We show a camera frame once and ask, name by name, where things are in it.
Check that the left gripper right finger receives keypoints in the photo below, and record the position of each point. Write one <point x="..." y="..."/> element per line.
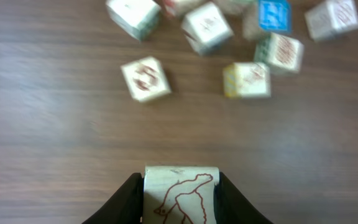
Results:
<point x="231" y="206"/>

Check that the wooden block red scribble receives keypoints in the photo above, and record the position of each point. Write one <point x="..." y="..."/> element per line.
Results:
<point x="283" y="55"/>

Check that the wooden block bear drawing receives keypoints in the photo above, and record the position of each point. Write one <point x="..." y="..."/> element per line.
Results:
<point x="179" y="194"/>

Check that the wooden block yellow W side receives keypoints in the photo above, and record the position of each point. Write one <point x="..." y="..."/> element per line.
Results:
<point x="146" y="79"/>

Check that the wooden block yellow S side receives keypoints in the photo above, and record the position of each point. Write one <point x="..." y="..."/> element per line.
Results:
<point x="247" y="80"/>

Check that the wooden block green side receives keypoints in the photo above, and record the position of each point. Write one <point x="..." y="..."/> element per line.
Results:
<point x="137" y="17"/>

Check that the wooden block blue L side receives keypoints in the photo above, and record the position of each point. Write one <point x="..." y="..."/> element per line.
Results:
<point x="206" y="28"/>

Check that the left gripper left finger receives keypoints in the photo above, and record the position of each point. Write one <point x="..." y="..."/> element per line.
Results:
<point x="125" y="206"/>

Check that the blue H letter block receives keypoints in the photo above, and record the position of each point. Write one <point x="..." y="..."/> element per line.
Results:
<point x="266" y="16"/>

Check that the wooden block blue R side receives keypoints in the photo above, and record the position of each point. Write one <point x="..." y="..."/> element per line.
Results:
<point x="331" y="18"/>

